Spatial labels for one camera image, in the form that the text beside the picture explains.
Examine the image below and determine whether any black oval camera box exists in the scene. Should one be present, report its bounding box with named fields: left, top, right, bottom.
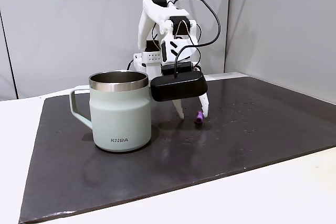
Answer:
left=150, top=61, right=209, bottom=103

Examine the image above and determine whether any pale green steel mug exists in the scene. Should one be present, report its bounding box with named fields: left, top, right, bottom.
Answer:
left=69, top=70, right=152, bottom=153

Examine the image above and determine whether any black camera cable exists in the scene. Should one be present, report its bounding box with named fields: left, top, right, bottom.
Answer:
left=173, top=0, right=222, bottom=78

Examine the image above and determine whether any black table mat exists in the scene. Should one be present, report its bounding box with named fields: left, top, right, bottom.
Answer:
left=18, top=76, right=336, bottom=224

